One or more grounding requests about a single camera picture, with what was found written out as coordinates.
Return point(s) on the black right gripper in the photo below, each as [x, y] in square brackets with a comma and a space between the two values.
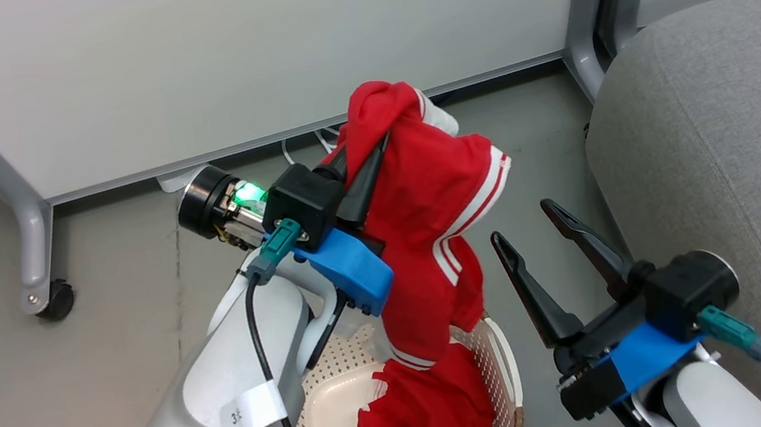
[686, 286]

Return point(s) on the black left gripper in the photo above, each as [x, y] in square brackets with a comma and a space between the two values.
[301, 200]

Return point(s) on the red garment with white stripes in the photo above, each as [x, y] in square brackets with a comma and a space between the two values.
[424, 198]

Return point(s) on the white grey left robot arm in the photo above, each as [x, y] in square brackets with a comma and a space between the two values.
[225, 394]

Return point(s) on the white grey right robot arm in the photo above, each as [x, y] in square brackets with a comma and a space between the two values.
[713, 401]

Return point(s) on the cream perforated laundry basket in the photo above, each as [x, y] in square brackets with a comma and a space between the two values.
[335, 406]

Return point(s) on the large white partition panel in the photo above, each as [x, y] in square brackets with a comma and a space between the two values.
[244, 43]

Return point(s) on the black caster wheel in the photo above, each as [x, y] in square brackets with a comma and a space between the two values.
[57, 301]

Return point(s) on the grey table leg with caster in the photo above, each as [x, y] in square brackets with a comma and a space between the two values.
[29, 218]

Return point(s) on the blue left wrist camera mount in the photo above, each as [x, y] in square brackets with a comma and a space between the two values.
[352, 272]

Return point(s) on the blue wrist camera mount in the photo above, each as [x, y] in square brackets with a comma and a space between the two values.
[644, 359]
[352, 272]

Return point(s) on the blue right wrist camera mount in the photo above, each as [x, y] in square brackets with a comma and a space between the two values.
[644, 359]

